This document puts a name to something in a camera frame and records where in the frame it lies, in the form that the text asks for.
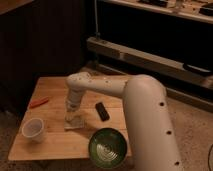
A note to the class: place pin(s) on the white paper cup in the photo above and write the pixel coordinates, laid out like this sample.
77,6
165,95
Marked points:
33,130

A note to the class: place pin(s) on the green bowl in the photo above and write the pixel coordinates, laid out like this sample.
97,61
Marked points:
107,148

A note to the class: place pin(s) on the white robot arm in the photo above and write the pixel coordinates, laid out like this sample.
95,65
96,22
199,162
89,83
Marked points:
150,131

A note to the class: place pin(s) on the grey metal shelf rack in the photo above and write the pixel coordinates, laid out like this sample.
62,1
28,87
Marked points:
158,37

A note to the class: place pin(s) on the black object on shelf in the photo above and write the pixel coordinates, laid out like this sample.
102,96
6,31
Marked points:
197,71

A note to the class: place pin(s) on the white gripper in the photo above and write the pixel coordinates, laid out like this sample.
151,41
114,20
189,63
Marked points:
71,112

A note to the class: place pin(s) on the black rectangular device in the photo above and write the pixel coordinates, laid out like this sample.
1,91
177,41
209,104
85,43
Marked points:
102,111

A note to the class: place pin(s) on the orange marker pen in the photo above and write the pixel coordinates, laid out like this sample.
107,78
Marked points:
39,102

